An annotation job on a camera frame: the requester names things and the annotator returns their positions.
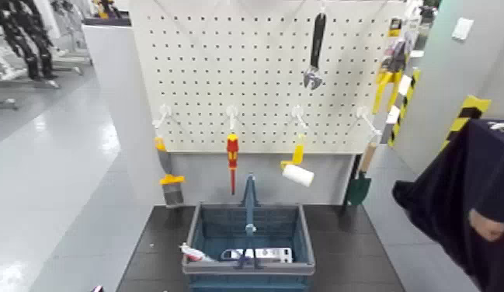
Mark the red glue tube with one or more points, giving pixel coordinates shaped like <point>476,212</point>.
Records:
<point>192,253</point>

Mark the red and yellow screwdriver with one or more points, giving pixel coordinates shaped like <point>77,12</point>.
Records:
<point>233,151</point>

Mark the white perforated pegboard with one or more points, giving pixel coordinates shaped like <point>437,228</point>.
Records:
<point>255,73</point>

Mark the teal crate with grey rim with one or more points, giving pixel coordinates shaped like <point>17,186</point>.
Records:
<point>202,268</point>

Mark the yellow and grey scraper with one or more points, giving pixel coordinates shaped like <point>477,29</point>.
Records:
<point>172,193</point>

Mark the white wall switch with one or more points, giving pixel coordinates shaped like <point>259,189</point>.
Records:
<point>462,28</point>

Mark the white pegboard hook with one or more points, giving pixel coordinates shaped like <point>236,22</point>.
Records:
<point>164,114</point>
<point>366,118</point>
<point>323,6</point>
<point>232,114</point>
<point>297,114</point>

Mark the yellow and black machine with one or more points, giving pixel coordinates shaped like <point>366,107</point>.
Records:
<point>105,8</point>

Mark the white flat package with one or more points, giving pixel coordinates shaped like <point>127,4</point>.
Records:
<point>272,255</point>

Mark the person in navy clothing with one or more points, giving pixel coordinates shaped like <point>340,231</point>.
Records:
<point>447,195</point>

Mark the black humanoid robot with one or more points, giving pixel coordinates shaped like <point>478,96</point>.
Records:
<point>29,36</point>

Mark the yellow black striped post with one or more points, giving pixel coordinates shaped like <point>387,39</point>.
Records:
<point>465,114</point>
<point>404,102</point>

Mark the bare hand of person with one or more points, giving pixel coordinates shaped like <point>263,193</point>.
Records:
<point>486,225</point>

